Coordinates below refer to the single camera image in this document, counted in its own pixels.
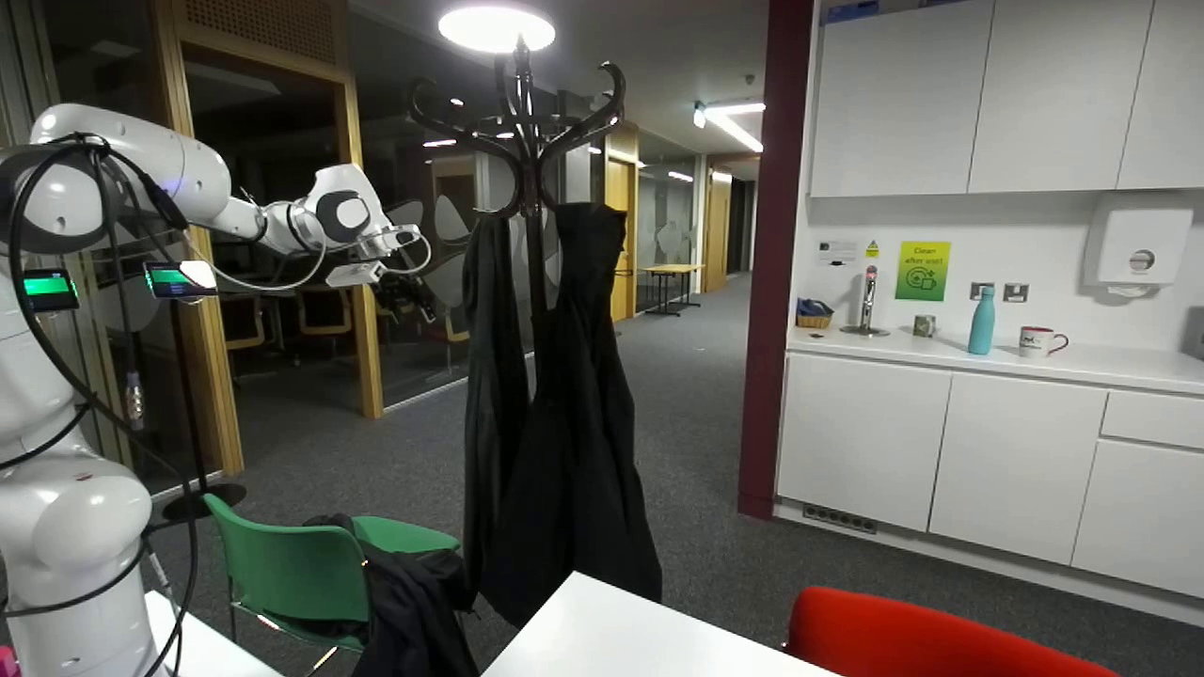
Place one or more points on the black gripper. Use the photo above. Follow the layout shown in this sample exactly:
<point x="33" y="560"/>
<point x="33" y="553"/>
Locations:
<point x="403" y="278"/>

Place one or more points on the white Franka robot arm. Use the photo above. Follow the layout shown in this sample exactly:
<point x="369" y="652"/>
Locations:
<point x="76" y="528"/>

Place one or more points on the black bentwood coat stand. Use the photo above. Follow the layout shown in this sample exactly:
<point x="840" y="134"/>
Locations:
<point x="521" y="127"/>

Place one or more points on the green plastic chair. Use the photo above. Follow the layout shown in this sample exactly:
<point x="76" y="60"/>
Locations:
<point x="288" y="570"/>

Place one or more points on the black garment on chair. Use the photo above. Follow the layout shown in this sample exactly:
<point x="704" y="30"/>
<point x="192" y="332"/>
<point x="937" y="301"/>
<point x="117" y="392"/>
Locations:
<point x="407" y="613"/>

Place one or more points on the red chair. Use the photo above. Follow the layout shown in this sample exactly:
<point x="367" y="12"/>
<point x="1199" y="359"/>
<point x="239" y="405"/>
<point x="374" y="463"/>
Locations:
<point x="926" y="641"/>

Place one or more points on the black jacket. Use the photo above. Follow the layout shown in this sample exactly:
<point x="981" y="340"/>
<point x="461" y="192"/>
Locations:
<point x="585" y="463"/>

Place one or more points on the wooden corridor table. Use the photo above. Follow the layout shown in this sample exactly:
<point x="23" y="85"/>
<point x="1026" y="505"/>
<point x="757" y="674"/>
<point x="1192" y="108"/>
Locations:
<point x="669" y="270"/>

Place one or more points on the round ceiling light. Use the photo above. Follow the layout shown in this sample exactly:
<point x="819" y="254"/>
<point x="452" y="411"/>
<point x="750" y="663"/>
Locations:
<point x="497" y="28"/>

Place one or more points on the strip ceiling light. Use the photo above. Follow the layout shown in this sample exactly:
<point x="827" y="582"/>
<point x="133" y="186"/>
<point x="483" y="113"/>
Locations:
<point x="737" y="120"/>

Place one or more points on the blue item on counter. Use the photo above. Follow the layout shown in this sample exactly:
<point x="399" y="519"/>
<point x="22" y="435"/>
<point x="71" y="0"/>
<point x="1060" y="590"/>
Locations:
<point x="813" y="313"/>

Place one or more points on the white robot mounting table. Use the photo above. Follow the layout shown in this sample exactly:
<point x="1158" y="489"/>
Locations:
<point x="214" y="646"/>

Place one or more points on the chrome kitchen tap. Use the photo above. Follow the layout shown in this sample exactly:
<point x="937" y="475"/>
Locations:
<point x="867" y="301"/>

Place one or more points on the small grey mug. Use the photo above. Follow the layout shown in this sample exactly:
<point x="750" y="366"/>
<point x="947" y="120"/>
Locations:
<point x="925" y="323"/>

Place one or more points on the teal water bottle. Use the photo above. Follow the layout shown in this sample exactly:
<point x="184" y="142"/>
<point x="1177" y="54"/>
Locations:
<point x="984" y="323"/>

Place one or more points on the white upper kitchen cabinets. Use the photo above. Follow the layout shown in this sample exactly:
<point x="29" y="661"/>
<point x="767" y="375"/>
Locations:
<point x="1003" y="96"/>

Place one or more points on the white kitchen cabinets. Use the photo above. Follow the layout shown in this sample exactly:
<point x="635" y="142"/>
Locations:
<point x="1003" y="463"/>
<point x="1003" y="96"/>

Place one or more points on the white lower kitchen cabinets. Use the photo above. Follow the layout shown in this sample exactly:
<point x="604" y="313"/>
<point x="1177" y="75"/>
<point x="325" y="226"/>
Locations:
<point x="1003" y="463"/>

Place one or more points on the white mug with red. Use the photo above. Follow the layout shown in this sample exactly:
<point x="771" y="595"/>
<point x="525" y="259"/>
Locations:
<point x="1036" y="340"/>

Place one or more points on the white paper towel dispenser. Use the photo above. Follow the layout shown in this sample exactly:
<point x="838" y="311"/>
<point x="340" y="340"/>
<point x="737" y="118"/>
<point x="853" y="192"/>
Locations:
<point x="1139" y="251"/>

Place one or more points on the wooden door frame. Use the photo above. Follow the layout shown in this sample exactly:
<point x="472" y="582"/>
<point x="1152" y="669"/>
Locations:
<point x="367" y="351"/>

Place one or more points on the green wall poster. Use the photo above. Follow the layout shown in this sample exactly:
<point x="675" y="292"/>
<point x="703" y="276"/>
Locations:
<point x="925" y="272"/>

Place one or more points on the wall power socket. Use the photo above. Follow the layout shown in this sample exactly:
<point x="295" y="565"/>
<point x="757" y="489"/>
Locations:
<point x="1014" y="292"/>

